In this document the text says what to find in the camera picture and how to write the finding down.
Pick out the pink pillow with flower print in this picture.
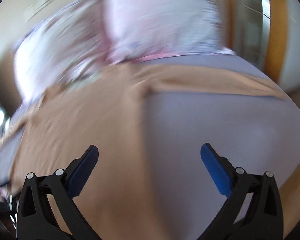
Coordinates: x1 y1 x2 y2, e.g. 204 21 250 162
103 0 232 62

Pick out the white wall switch plate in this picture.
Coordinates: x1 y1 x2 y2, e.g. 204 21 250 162
24 0 54 22

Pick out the tan garment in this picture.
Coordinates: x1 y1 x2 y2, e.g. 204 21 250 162
10 63 286 239

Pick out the wooden door frame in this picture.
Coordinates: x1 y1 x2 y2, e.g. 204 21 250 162
228 0 288 82

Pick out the lavender bed sheet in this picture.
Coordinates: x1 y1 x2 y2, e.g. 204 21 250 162
0 56 300 239

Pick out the pink pillow with tree print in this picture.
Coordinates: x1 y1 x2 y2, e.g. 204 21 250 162
14 0 110 101

